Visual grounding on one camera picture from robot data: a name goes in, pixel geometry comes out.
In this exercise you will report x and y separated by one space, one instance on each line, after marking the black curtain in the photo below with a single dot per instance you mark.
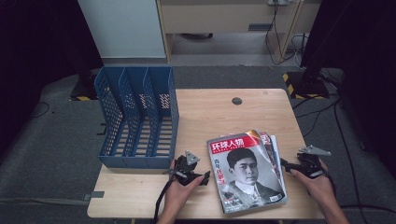
367 46
37 37

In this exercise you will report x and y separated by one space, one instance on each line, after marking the blue plastic file rack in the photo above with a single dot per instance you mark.
162 81

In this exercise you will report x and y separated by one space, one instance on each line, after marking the black stand base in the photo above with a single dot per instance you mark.
84 90

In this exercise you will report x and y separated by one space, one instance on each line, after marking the black stand with striped base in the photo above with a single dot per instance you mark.
308 84

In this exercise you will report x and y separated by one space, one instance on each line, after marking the white power strip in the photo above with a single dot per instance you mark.
278 2

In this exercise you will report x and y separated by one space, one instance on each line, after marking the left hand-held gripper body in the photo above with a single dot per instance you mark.
186 169

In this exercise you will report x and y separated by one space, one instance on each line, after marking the portrait cover magazine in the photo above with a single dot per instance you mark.
249 174

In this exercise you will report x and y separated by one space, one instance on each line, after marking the person's right hand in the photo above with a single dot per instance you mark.
320 186

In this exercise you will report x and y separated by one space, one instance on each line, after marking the beige wooden desk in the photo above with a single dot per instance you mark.
218 17

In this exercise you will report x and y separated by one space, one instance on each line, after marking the red planet cover magazine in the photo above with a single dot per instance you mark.
265 139

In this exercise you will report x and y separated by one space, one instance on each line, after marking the grey tape strip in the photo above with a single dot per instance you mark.
95 195

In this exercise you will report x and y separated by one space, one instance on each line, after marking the dark round table grommet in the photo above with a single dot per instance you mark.
237 100

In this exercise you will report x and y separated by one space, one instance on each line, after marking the person's left hand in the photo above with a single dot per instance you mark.
177 196

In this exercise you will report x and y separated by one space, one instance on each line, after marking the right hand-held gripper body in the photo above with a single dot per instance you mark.
311 166

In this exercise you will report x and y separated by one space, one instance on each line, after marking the white cabinet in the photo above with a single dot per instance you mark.
124 28

